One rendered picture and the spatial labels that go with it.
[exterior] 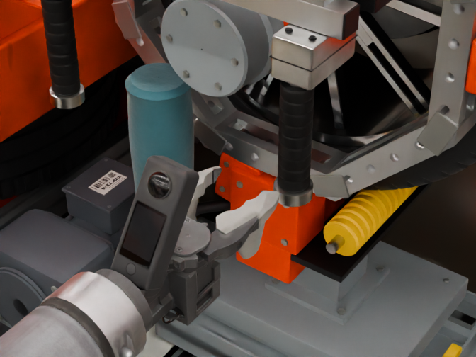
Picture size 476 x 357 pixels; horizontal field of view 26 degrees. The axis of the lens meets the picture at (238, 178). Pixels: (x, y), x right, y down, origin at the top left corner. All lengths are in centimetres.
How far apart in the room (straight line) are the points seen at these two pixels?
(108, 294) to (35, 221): 81
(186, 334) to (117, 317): 97
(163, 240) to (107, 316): 9
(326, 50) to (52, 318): 39
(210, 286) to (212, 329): 85
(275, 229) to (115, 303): 65
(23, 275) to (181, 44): 54
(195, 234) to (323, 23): 25
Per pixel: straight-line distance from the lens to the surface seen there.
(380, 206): 150
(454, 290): 184
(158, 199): 91
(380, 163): 134
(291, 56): 104
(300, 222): 148
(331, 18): 103
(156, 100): 135
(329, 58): 106
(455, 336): 185
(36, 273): 161
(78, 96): 131
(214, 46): 120
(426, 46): 299
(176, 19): 122
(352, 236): 145
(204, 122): 149
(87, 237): 164
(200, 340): 183
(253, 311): 176
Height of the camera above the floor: 146
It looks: 37 degrees down
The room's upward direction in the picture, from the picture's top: straight up
